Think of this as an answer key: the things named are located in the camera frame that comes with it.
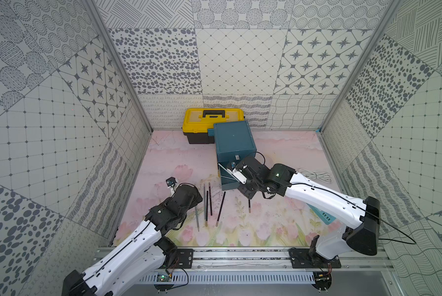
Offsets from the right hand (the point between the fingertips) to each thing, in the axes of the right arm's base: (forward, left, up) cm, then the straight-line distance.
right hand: (245, 184), depth 75 cm
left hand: (-1, +24, -5) cm, 24 cm away
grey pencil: (-5, +23, -20) cm, 31 cm away
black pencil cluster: (-1, +16, -18) cm, 25 cm away
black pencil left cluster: (-3, +18, -19) cm, 26 cm away
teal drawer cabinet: (+21, +5, +4) cm, 21 cm away
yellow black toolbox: (+39, +26, 0) cm, 47 cm away
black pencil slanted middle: (-3, +11, -19) cm, 22 cm away
